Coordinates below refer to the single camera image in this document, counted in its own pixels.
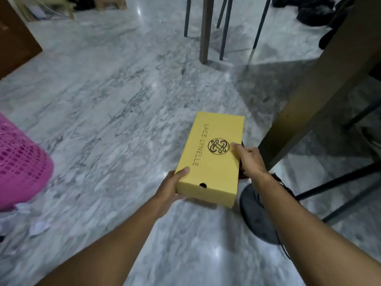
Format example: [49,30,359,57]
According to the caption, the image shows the black metal chair frame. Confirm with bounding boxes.
[295,98,381,224]

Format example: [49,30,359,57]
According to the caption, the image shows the person's right hand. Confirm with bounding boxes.
[231,142,272,184]

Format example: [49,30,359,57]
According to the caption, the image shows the brown wooden table leg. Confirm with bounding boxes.
[258,0,381,171]

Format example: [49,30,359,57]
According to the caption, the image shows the brown wooden door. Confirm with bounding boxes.
[0,0,43,81]

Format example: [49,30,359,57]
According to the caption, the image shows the round black fan base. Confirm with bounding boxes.
[239,185,281,245]

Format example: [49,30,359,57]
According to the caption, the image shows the black metal chair legs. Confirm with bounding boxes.
[184,0,272,66]

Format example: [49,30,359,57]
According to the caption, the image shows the thin brown table leg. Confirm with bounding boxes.
[199,0,215,65]

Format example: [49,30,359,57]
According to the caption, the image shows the person's right forearm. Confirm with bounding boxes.
[253,173,381,286]

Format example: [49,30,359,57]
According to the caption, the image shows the light wooden rack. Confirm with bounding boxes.
[6,0,128,22]

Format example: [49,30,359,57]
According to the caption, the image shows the pink plastic mesh basket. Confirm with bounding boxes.
[0,113,55,212]

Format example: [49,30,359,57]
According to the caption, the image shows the black power cable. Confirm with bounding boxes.
[270,173,301,260]

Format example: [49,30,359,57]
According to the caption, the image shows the person's left hand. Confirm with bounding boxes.
[154,167,190,219]

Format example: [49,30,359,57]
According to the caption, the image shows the pile of black bags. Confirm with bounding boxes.
[271,0,356,50]

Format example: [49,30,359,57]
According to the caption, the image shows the yellow cardboard shoe box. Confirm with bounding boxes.
[175,111,245,208]

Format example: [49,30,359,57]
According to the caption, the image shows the person's left forearm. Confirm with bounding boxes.
[35,196,173,286]

